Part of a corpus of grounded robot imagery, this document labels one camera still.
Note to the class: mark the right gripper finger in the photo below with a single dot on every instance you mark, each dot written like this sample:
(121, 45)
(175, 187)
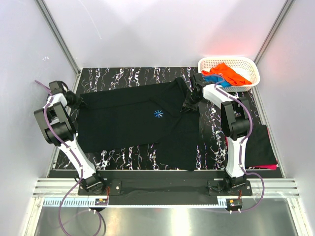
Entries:
(186, 105)
(191, 107)

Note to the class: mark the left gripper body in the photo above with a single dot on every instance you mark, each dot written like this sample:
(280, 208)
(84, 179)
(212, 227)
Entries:
(75, 102)

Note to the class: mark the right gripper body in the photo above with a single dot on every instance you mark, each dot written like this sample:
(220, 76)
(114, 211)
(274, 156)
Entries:
(192, 98)

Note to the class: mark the black polo shirt blue logo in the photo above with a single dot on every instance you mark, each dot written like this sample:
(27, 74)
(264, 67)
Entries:
(151, 114)

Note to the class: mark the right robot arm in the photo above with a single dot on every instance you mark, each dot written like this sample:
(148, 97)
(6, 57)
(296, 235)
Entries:
(236, 124)

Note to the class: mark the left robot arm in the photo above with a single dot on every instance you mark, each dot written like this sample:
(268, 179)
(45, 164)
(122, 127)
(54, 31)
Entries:
(58, 129)

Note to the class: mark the blue t shirt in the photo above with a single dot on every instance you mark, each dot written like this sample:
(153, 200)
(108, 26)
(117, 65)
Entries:
(217, 79)

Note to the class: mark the orange t shirt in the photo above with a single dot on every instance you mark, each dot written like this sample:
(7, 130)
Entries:
(227, 73)

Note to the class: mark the white plastic laundry basket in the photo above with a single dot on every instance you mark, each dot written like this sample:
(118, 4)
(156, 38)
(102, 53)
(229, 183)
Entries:
(240, 73)

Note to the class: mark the folded black t shirt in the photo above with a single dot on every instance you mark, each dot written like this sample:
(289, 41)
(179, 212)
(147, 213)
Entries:
(260, 131)

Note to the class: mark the folded magenta t shirt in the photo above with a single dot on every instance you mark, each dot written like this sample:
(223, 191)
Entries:
(259, 154)

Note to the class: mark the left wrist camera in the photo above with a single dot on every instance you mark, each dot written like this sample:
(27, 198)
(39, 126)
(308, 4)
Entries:
(58, 87)

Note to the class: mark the left aluminium frame post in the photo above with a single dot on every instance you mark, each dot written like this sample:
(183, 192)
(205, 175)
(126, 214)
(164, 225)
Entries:
(57, 35)

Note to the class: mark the aluminium frame post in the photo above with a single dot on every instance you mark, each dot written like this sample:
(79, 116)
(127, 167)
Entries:
(285, 9)
(57, 35)

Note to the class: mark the aluminium front rail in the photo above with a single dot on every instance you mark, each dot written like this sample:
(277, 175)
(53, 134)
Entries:
(274, 187)

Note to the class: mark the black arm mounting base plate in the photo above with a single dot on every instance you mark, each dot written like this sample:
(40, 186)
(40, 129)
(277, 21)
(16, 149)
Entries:
(169, 188)

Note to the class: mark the right aluminium frame post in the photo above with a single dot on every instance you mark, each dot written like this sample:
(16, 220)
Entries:
(285, 9)

